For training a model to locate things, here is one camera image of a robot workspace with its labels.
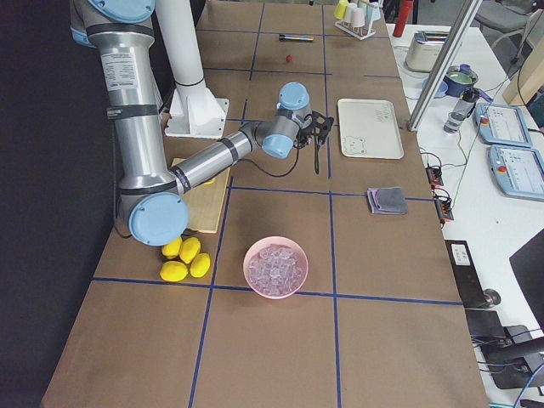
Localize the black monitor corner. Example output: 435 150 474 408
509 230 544 326

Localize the lower teach pendant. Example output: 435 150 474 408
489 144 543 201

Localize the cream toaster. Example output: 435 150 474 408
405 31 449 72

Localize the blue cup on rack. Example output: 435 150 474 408
358 0 383 24

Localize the aluminium frame post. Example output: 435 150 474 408
406 0 482 132

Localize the cream bear serving tray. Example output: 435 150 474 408
337 99 404 160

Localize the grey office chair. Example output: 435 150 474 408
474 1 543 60

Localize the pink bowl of ice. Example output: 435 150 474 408
243 236 309 299

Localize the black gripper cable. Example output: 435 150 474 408
237 122 322 178

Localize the yellow lemon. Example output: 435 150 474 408
178 237 201 264
190 252 211 279
160 260 189 282
161 236 183 259

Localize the dark blue lidded pot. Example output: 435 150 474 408
444 64 479 98

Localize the purple cloth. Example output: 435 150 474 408
367 188 379 213

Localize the teach pendant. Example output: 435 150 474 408
474 102 532 148
489 144 543 201

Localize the white label card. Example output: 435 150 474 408
450 243 472 266

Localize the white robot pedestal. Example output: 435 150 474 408
151 0 230 139

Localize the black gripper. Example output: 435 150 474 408
293 122 315 148

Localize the red bottle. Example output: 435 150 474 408
393 0 414 37

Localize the black power strip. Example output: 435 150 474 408
432 188 454 225
426 166 444 188

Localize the clear water bottle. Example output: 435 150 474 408
443 87 480 133

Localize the steel muddler black tip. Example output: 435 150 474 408
278 34 315 43

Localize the upper teach pendant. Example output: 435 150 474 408
474 102 532 148

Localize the pink cup on rack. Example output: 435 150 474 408
343 3 366 29

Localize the bamboo cutting board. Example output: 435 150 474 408
176 168 230 234

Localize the yellow-green cup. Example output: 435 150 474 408
333 0 349 20

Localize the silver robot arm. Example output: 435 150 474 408
70 1 315 246

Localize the black monitor stand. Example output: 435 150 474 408
465 309 543 389

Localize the white cup drying rack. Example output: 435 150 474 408
334 1 376 40

